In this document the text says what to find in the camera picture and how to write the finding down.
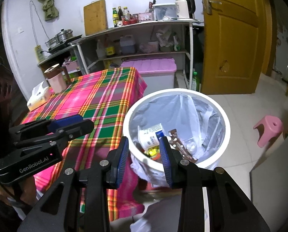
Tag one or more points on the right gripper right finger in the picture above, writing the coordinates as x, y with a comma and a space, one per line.
229, 209

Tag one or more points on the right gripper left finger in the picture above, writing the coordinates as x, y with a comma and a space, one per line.
80, 195

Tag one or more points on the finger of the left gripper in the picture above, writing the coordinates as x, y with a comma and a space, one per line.
56, 124
86, 126

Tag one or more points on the brown snack wrapper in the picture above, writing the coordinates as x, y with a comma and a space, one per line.
177, 144

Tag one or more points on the blue white yogurt cup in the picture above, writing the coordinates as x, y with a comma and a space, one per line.
149, 137

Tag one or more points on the white round trash bin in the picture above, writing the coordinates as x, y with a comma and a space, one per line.
176, 125

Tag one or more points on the translucent trash bag liner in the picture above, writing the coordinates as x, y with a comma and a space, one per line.
177, 125

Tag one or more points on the person's left hand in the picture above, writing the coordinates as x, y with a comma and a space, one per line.
13, 193

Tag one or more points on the white yellow tissue pack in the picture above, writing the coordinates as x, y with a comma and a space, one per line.
39, 96

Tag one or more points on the pink brown jug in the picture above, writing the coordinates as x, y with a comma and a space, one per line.
58, 78

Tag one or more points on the pink plaid tablecloth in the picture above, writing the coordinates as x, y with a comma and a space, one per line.
103, 97

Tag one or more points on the yellow power strip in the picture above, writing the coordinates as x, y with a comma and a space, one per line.
39, 53

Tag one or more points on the black induction cooker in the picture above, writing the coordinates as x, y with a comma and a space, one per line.
64, 44

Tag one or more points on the steel cooking pot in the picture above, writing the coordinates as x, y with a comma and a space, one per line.
61, 36

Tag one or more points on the pink plastic stool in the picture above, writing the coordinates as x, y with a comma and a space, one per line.
272, 128

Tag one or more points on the yellow label bottle on shelf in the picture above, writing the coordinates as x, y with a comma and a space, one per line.
109, 48

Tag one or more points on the large oil jug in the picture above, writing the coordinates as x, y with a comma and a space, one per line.
127, 45

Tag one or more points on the pink lidded storage box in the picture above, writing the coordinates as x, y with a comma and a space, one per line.
158, 73

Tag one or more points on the wooden cutting board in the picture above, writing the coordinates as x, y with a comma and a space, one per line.
95, 17

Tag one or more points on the pink bucket on shelf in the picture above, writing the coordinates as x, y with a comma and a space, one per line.
152, 46

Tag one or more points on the green sauce bottle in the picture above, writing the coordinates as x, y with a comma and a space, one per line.
115, 16

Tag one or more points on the green bottle on floor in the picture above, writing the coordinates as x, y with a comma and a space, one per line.
195, 82

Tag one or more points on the dark soy sauce bottle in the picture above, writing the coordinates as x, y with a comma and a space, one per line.
120, 13

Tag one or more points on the clear capped bottle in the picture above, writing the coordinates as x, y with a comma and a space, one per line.
126, 13

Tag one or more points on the pink utensil holder box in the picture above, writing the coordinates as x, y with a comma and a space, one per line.
145, 17

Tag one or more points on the white metal shelf unit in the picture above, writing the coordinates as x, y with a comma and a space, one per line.
151, 39

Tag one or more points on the clear plastic container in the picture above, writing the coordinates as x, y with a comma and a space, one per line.
164, 11

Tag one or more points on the yellow wooden door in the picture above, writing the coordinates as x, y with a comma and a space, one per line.
234, 47

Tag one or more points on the white electric kettle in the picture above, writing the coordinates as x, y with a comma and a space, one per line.
185, 9

